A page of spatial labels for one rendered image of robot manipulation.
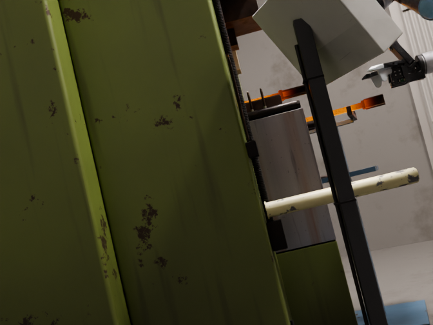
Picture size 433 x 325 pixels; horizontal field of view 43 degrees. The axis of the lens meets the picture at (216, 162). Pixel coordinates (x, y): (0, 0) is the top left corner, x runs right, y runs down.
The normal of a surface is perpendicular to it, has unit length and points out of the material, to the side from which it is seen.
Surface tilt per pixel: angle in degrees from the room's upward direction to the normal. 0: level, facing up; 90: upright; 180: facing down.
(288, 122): 90
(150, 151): 90
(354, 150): 90
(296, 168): 90
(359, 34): 120
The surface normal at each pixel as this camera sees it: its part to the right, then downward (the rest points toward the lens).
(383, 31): 0.30, -0.14
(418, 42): -0.43, 0.04
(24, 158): -0.12, -0.04
